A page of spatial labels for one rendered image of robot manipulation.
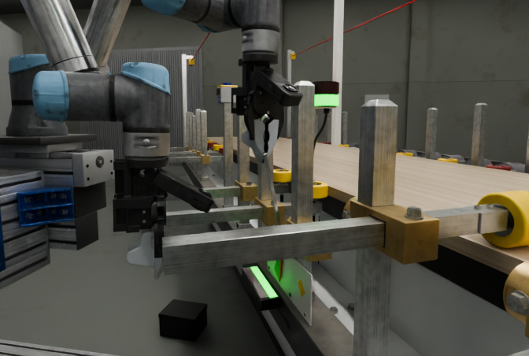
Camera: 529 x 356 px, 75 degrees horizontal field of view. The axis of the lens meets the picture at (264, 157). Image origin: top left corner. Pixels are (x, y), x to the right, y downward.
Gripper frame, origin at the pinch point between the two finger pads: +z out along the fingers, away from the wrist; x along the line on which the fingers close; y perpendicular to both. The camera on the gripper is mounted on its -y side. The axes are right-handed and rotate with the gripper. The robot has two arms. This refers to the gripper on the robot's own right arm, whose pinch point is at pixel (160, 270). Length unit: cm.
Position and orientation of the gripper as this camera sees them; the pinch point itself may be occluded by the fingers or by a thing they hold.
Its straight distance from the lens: 66.5
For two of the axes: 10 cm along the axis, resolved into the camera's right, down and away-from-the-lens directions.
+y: -9.5, 0.1, -3.0
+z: -0.3, 9.9, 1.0
